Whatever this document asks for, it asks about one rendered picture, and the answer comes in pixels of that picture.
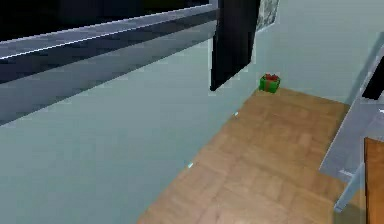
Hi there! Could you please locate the framed wall picture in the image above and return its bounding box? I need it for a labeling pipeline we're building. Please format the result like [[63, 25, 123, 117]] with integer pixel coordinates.
[[255, 0, 281, 33]]

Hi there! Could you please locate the green gift box red bow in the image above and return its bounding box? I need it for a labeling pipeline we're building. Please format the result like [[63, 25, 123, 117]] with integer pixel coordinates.
[[259, 73, 281, 94]]

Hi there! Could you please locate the black curtain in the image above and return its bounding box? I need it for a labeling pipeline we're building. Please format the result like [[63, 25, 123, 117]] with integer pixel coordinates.
[[209, 0, 262, 92]]

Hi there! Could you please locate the grey framed window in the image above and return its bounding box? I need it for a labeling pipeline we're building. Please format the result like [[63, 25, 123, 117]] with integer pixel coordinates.
[[0, 0, 219, 126]]

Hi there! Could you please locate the brown wooden furniture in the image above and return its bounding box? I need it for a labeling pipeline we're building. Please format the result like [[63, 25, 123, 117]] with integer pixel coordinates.
[[363, 136, 384, 224]]

